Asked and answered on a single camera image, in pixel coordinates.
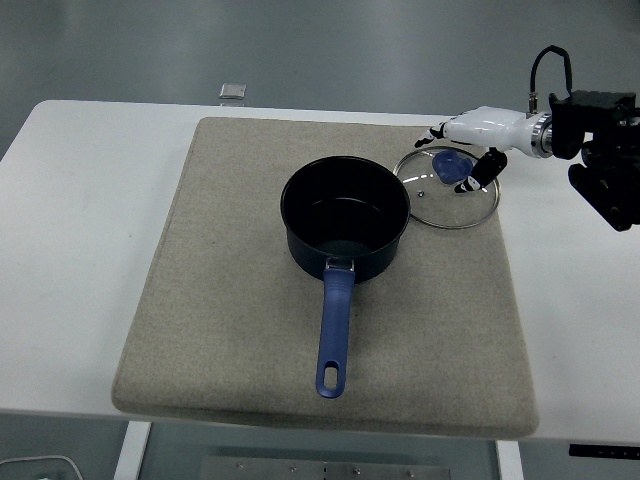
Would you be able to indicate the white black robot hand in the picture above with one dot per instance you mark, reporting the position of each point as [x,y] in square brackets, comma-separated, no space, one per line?
[490,127]

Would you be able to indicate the glass lid with blue knob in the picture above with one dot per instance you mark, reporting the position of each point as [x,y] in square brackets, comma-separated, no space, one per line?
[450,172]

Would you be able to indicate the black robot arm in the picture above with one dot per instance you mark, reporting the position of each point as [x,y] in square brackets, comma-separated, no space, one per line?
[600,130]

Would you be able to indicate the small silver square object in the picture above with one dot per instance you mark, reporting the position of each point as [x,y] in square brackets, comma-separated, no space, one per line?
[233,90]

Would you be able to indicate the beige fabric mat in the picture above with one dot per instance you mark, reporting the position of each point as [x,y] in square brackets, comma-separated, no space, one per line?
[225,300]

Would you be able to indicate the white table leg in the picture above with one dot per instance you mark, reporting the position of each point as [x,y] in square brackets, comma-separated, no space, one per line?
[131,450]
[509,462]

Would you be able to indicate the black table control panel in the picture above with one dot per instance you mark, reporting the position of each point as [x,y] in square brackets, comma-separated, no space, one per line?
[605,451]

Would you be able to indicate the grey metal plate with screws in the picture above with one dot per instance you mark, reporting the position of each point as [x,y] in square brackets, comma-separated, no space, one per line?
[325,470]

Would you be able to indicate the white rounded object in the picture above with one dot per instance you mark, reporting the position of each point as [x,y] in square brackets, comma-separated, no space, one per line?
[35,469]

